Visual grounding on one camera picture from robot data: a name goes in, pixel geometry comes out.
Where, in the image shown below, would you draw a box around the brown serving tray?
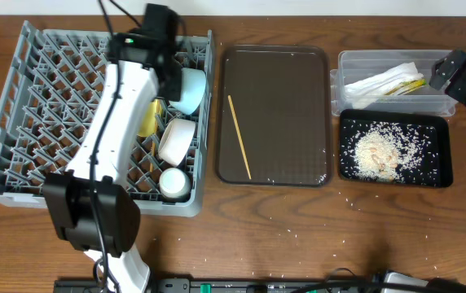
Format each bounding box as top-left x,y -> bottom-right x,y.
215,45 -> 334,188

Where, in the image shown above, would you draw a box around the white napkin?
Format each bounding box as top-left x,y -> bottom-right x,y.
344,62 -> 424,109

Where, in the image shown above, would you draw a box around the rice leftovers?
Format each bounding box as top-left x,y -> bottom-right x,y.
340,119 -> 441,186

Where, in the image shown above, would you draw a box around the clear plastic bin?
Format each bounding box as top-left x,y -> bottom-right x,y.
330,50 -> 457,117

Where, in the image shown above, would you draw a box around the green chopstick wrapper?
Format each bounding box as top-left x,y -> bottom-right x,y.
386,79 -> 426,96

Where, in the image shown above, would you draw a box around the cream plastic cup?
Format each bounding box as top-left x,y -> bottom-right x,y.
159,168 -> 191,200

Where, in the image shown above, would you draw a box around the grey dish rack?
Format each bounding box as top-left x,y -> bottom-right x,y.
0,23 -> 215,217

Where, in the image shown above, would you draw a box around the light blue bowl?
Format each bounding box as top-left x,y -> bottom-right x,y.
169,68 -> 206,116

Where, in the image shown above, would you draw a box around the pink bowl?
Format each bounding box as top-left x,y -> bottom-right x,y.
158,118 -> 196,167

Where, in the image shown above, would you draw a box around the wooden chopstick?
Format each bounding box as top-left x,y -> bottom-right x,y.
227,95 -> 252,180
148,138 -> 157,173

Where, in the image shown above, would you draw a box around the black waste tray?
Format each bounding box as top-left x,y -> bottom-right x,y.
339,110 -> 454,188

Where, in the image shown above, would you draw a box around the yellow plate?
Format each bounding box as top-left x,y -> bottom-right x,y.
138,99 -> 163,138

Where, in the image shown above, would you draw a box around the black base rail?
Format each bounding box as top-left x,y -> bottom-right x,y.
52,276 -> 385,293

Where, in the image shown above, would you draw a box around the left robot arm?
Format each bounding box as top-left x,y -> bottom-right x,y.
42,33 -> 182,292

